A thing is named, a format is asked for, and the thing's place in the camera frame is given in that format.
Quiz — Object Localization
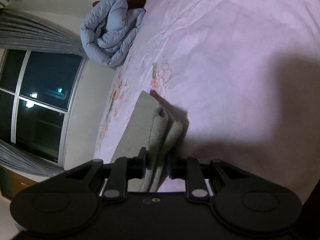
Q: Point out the grey knit pants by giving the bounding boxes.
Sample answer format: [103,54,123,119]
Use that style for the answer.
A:
[112,92,183,192]

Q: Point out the brown wooden door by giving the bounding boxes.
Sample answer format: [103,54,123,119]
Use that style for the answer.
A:
[0,166,37,200]

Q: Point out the grey left curtain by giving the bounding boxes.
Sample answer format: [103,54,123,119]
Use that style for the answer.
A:
[1,140,64,177]

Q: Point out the grey curtain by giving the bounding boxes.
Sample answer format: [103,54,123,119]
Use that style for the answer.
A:
[1,140,64,177]
[1,9,87,58]

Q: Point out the sliding glass window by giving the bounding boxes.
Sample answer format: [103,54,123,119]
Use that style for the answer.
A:
[1,49,86,167]

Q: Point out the pink floral bed sheet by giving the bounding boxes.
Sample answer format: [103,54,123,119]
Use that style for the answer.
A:
[94,0,319,202]

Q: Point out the light blue rolled duvet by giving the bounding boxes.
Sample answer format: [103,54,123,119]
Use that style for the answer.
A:
[80,0,145,68]

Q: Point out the grey right curtain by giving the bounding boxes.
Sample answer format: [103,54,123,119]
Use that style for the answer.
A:
[1,9,87,58]

